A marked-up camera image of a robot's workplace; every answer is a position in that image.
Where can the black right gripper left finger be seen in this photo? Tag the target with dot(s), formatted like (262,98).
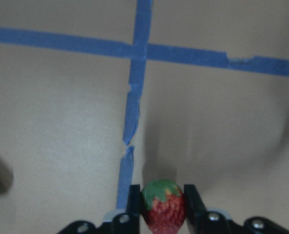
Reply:
(115,222)

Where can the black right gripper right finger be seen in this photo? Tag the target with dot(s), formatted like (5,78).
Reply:
(216,221)

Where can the red strawberry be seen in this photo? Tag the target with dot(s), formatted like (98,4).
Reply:
(164,206)

